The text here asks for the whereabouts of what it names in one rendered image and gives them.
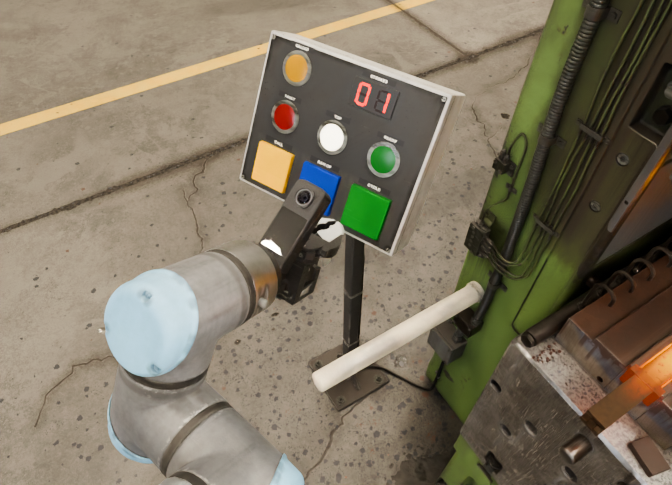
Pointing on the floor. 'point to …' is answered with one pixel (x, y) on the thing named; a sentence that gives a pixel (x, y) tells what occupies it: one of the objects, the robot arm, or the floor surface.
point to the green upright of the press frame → (572, 231)
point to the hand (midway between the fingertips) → (336, 223)
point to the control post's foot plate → (350, 388)
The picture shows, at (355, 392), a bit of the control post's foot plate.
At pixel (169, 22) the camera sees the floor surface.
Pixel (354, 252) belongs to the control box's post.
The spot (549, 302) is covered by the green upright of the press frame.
